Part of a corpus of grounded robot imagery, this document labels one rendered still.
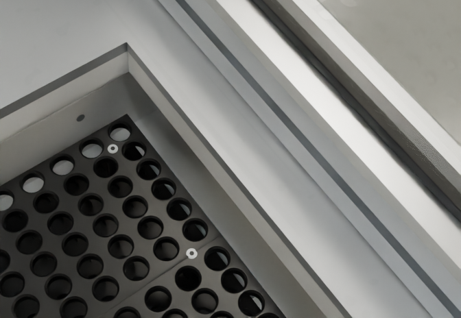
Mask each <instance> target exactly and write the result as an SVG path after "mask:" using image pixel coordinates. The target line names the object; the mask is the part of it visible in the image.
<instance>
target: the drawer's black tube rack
mask: <svg viewBox="0 0 461 318"><path fill-rule="evenodd" d="M90 144H96V145H99V146H100V147H101V148H102V152H101V154H100V155H98V156H97V157H95V158H87V157H86V156H84V155H83V154H82V150H83V149H84V148H85V147H86V146H87V145H90ZM117 150H118V147H117V146H116V145H109V143H108V142H107V140H106V139H105V138H104V137H103V135H102V134H101V132H100V131H99V130H97V131H96V132H93V133H92V134H90V135H88V136H87V137H85V138H83V139H82V140H79V141H78V142H76V143H74V144H73V145H71V146H69V147H67V148H66V149H64V150H62V151H60V152H59V153H57V154H55V155H54V156H52V157H50V158H48V159H46V160H45V161H43V162H41V163H40V164H38V165H36V166H35V167H32V168H31V169H29V170H27V171H26V172H24V173H22V174H20V175H18V176H16V177H15V178H13V179H11V180H10V181H8V182H6V183H5V184H2V185H1V186H0V195H9V196H11V197H12V198H13V202H12V205H11V206H10V207H9V208H8V209H6V210H2V211H0V318H240V317H239V315H238V314H237V313H236V312H235V310H234V309H233V307H232V306H231V305H230V304H229V303H228V301H227V300H226V298H225V297H224V296H223V295H222V293H221V292H220V290H219V289H218V288H217V287H216V285H215V284H214V283H213V281H212V280H211V279H210V277H209V276H208V275H207V273H206V272H205V270H204V269H203V268H202V267H201V265H200V264H199V262H198V261H197V260H196V259H195V257H196V256H197V251H198V250H200V249H202V248H203V247H204V246H206V245H208V244H209V243H210V242H212V241H214V240H215V239H216V238H218V237H219V236H221V233H220V234H218V235H217V236H215V237H214V238H212V239H211V240H210V241H208V242H206V243H205V244H203V245H202V246H200V247H199V248H197V249H193V248H192V249H188V248H187V246H186V245H185V244H184V243H183V241H182V240H181V239H180V237H179V236H178V235H177V233H176V232H175V231H174V229H173V228H172V227H171V226H170V224H169V223H168V222H167V220H166V219H165V217H164V216H163V215H162V214H161V212H160V211H159V209H158V208H157V207H156V206H155V204H154V203H153V201H152V200H151V199H150V198H149V196H148V195H147V193H146V192H145V191H144V190H143V188H142V187H141V185H140V184H139V183H138V182H137V180H136V179H135V178H134V176H133V175H132V174H131V172H130V171H129V170H128V168H127V167H126V166H125V164H124V163H123V162H122V161H121V159H120V158H119V156H118V155H117V154H116V152H117ZM61 160H67V161H69V162H71V163H72V164H73V169H72V170H71V172H69V173H68V174H66V175H58V174H56V173H54V171H53V167H54V165H55V164H56V163H57V162H59V161H61ZM30 178H40V179H42V180H43V182H44V184H43V187H42V188H41V189H40V190H39V191H37V192H35V193H28V192H27V191H25V190H23V185H24V183H25V181H27V180H28V179H30Z"/></svg>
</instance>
